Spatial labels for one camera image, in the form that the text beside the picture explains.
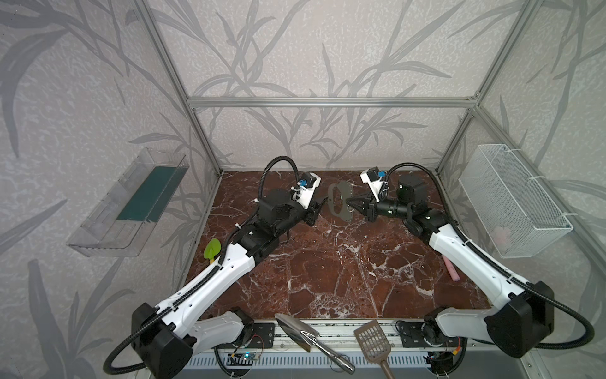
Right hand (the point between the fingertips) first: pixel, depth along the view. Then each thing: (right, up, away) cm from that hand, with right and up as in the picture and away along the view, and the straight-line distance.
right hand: (349, 193), depth 72 cm
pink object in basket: (+48, -14, +1) cm, 50 cm away
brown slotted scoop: (+8, -46, -2) cm, 47 cm away
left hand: (-7, +2, -3) cm, 8 cm away
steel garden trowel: (-14, -44, 0) cm, 46 cm away
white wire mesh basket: (+44, -6, -10) cm, 45 cm away
